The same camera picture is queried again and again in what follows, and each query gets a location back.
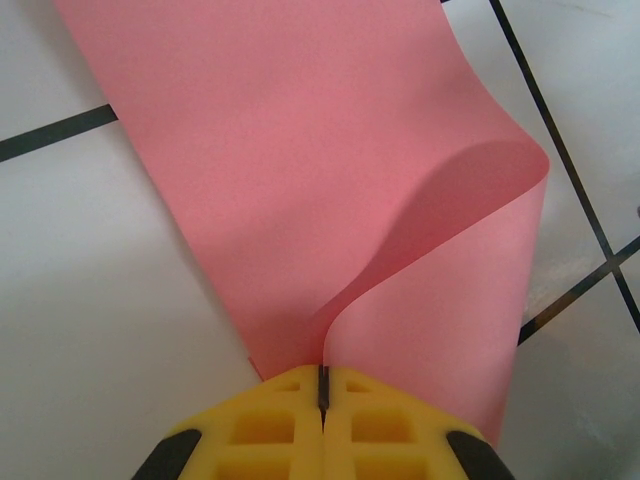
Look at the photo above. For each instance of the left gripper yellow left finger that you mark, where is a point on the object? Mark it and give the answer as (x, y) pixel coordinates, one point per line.
(250, 425)

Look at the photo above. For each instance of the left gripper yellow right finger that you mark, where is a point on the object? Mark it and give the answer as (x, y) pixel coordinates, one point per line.
(400, 430)

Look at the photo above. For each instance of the pink paper sheet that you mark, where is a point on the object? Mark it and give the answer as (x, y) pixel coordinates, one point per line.
(275, 150)

